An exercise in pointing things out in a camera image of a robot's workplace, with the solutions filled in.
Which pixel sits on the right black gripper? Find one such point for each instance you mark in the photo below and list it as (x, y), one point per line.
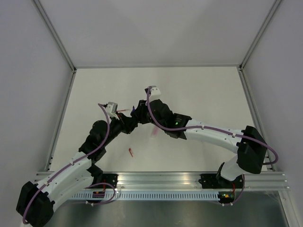
(140, 111)

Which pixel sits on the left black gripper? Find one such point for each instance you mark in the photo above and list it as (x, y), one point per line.
(128, 124)

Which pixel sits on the pink marker pen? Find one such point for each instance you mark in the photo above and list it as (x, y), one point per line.
(154, 131)

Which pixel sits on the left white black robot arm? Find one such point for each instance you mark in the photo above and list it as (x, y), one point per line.
(38, 201)

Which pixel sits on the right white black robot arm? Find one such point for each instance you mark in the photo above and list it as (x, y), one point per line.
(248, 145)

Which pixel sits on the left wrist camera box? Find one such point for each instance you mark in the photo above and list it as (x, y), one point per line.
(111, 109)

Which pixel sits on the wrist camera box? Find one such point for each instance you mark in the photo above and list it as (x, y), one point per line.
(153, 92)
(111, 109)

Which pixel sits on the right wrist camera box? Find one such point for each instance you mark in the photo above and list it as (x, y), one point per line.
(153, 92)

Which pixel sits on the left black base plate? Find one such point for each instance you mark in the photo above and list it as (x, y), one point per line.
(111, 179)

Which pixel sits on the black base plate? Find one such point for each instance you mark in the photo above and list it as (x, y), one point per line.
(111, 179)
(211, 181)

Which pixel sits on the aluminium front rail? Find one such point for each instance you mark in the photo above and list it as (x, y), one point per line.
(188, 181)

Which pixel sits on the white slotted cable duct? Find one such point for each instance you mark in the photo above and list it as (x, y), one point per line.
(147, 196)

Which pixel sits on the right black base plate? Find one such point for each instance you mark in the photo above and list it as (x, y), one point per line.
(211, 181)

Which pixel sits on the left aluminium frame post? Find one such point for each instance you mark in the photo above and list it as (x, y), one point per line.
(50, 27)

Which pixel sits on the aluminium frame post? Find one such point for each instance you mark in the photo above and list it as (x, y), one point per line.
(50, 27)
(270, 15)

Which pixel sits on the right aluminium frame post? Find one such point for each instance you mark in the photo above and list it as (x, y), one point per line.
(270, 15)

